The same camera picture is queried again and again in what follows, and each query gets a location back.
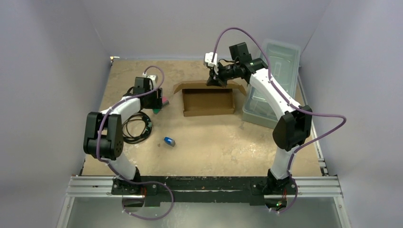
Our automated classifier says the blue and grey small block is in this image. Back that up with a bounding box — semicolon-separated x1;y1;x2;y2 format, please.
164;137;176;147

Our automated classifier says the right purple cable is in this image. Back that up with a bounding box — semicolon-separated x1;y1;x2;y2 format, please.
212;27;347;215

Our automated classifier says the aluminium frame rail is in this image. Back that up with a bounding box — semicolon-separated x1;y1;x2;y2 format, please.
57;176;351;228

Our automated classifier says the black coiled cable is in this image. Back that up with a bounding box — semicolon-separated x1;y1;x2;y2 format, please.
122;112;154;145

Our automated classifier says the brown cardboard box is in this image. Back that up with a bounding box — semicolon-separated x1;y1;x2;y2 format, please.
173;80;246;117

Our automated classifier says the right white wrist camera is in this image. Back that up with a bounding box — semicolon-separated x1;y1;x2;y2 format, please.
204;52;218;75

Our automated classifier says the clear plastic storage bin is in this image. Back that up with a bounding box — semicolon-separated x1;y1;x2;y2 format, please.
242;39;301;129

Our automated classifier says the pink and green small block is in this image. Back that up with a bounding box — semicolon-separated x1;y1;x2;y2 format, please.
153;96;170;114

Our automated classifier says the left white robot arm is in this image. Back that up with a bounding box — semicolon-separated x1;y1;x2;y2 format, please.
83;75;163;194

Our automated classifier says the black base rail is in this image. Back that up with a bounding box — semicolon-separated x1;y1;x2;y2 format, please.
111;176;297;209

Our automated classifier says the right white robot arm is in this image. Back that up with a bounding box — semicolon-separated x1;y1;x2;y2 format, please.
204;42;312;193

